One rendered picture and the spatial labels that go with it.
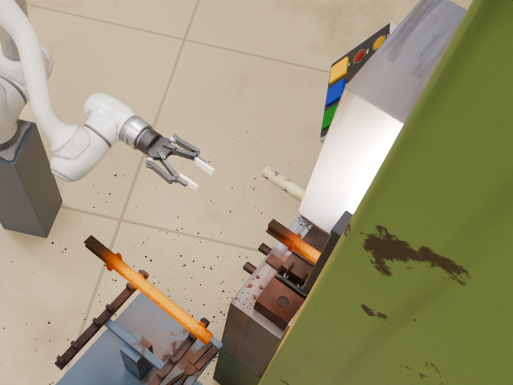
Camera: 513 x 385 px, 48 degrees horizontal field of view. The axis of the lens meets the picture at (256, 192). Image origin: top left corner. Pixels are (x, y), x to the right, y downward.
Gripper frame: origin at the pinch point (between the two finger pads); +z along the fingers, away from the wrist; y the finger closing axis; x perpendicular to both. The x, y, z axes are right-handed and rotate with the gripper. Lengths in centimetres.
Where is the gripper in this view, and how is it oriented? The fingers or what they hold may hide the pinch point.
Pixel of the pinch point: (198, 176)
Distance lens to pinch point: 166.7
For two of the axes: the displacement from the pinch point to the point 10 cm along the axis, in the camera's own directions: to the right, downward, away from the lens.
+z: 8.1, 5.5, -2.1
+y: -5.7, 6.7, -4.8
